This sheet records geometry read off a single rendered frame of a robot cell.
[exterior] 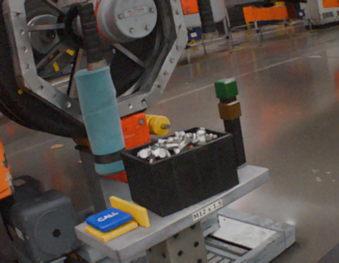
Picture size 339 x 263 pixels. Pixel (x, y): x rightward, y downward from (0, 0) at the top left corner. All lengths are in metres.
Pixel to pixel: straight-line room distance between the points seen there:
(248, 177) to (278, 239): 0.52
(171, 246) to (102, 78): 0.42
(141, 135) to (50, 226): 0.36
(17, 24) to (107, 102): 0.30
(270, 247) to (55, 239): 0.68
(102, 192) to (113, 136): 0.37
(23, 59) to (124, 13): 0.27
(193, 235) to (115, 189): 0.53
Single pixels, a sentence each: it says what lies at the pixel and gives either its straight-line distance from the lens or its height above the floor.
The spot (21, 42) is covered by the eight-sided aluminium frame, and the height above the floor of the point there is 0.85.
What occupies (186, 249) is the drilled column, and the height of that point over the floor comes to 0.35.
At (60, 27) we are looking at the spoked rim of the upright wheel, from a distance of 1.32.
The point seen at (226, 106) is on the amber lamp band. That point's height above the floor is 0.60.
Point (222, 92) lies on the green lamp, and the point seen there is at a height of 0.64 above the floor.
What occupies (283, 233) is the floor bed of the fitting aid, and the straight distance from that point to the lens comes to 1.57.
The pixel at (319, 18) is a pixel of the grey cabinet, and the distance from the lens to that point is 9.37.
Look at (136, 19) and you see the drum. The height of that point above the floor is 0.83.
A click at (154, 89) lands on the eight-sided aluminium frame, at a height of 0.62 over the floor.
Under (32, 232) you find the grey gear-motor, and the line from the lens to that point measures 1.30.
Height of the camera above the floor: 0.85
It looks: 15 degrees down
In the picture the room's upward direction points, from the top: 11 degrees counter-clockwise
